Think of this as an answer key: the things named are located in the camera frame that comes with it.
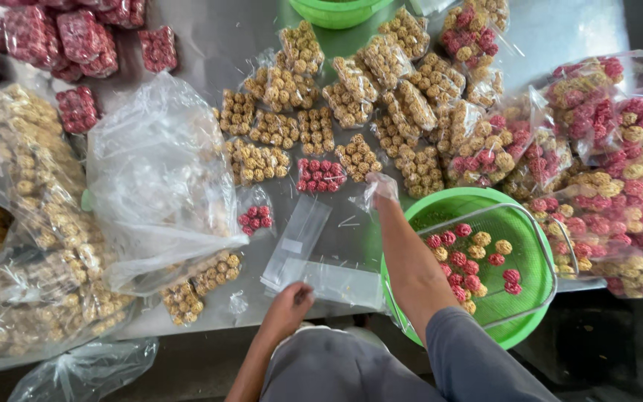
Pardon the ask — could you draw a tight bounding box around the person's left hand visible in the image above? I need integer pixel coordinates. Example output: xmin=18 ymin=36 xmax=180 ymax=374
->
xmin=262 ymin=282 xmax=316 ymax=337

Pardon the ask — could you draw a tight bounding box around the person's right hand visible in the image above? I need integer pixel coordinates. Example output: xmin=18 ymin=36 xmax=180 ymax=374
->
xmin=363 ymin=172 xmax=400 ymax=210

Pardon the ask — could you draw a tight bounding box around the empty clear sleeve bag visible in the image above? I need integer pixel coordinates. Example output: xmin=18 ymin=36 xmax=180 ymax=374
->
xmin=276 ymin=257 xmax=385 ymax=312
xmin=261 ymin=195 xmax=333 ymax=291

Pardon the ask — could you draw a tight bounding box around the red ball packet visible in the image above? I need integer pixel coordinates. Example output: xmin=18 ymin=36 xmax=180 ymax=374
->
xmin=56 ymin=85 xmax=100 ymax=135
xmin=138 ymin=25 xmax=179 ymax=74
xmin=296 ymin=158 xmax=348 ymax=194

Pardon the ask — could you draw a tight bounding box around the small clear plastic scrap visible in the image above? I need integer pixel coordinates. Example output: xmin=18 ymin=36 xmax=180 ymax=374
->
xmin=228 ymin=290 xmax=250 ymax=319

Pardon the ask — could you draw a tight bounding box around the pile of yellow packets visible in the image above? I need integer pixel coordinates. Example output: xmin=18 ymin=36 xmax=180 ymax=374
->
xmin=212 ymin=6 xmax=467 ymax=200

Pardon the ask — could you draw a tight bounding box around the yellow ball packet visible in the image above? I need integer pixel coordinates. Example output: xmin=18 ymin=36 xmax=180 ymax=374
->
xmin=160 ymin=281 xmax=205 ymax=327
xmin=190 ymin=251 xmax=243 ymax=297

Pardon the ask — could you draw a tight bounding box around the partly filled red ball bag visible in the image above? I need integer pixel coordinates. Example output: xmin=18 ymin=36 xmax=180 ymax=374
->
xmin=236 ymin=187 xmax=275 ymax=239

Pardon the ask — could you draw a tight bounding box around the person's grey clothing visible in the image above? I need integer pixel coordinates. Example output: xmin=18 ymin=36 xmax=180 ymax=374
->
xmin=260 ymin=306 xmax=560 ymax=402

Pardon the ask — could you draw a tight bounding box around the pile of loose red yellow balls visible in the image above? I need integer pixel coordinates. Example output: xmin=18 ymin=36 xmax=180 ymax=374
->
xmin=424 ymin=223 xmax=523 ymax=315

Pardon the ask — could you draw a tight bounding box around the large green plastic basin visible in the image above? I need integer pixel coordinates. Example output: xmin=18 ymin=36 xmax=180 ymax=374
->
xmin=380 ymin=187 xmax=557 ymax=351

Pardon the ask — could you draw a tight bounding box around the small green plastic basin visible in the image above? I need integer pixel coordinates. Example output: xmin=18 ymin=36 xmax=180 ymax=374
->
xmin=288 ymin=0 xmax=396 ymax=30

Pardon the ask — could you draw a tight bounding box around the large crumpled clear plastic bag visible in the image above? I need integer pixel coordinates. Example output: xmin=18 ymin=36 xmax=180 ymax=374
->
xmin=86 ymin=71 xmax=250 ymax=297

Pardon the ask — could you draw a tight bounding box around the clear plastic bag with knot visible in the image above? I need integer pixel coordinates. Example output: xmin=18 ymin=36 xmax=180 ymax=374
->
xmin=8 ymin=337 xmax=159 ymax=402

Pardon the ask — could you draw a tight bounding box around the heap of mixed red yellow packets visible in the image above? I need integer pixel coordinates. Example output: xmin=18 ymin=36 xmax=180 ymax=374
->
xmin=439 ymin=0 xmax=643 ymax=300

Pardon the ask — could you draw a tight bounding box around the large bag of yellow packets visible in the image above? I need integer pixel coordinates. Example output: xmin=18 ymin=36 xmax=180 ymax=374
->
xmin=0 ymin=84 xmax=135 ymax=374

